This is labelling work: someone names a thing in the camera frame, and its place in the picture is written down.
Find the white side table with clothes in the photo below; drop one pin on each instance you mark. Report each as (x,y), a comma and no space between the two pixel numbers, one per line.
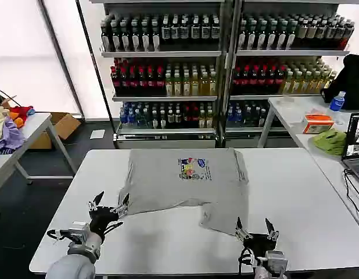
(37,122)

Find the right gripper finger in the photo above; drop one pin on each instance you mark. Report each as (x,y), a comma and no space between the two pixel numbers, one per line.
(272,234)
(242,234)

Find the shelf rack of drink bottles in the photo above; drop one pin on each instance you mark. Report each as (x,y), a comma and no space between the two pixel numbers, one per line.
(272,75)
(165,87)

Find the orange red plush toy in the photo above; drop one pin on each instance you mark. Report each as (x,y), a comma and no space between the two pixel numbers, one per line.
(21,112)

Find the purple cloth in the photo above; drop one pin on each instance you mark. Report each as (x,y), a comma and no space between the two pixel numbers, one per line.
(8,133)

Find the open laptop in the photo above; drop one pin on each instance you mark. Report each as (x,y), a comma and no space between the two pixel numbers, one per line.
(356,145)

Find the black window frame pole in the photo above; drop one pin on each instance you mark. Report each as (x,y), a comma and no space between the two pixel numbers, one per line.
(92,64)

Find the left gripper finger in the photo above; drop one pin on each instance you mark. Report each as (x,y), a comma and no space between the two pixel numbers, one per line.
(96,203)
(122,209)

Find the white paper sheet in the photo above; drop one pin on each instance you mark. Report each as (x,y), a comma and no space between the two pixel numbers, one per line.
(97,134)

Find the grey printed t-shirt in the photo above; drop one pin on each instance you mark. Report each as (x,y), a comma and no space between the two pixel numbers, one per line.
(173,191)

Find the green cloth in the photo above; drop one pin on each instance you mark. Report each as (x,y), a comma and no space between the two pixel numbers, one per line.
(330,142)

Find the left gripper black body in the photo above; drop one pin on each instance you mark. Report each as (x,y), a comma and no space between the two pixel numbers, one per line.
(101,218)

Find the grey window frame bar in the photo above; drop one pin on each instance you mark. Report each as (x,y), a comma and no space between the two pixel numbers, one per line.
(59,52)

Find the white side desk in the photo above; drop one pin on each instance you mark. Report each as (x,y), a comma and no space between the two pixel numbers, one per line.
(287,116)

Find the orange tissue box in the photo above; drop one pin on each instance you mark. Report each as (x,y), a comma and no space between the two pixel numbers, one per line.
(317,123)

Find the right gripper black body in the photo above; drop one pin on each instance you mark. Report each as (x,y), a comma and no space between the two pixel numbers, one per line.
(261,242)

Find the blue water bottle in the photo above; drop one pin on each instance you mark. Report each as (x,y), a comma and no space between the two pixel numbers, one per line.
(337,103)

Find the cardboard box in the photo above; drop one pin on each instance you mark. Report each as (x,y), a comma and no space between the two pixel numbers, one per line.
(64,125)

